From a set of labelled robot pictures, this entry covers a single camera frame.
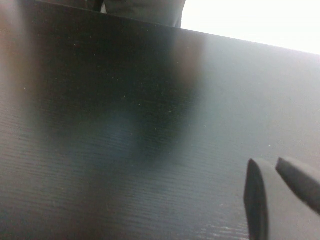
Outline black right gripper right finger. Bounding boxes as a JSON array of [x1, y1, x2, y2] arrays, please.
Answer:
[[275, 157, 320, 216]]

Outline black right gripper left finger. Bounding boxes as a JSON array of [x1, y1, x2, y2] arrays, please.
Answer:
[[243, 158, 320, 240]]

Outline person in grey trousers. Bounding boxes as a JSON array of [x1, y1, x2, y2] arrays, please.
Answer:
[[84, 0, 187, 28]]

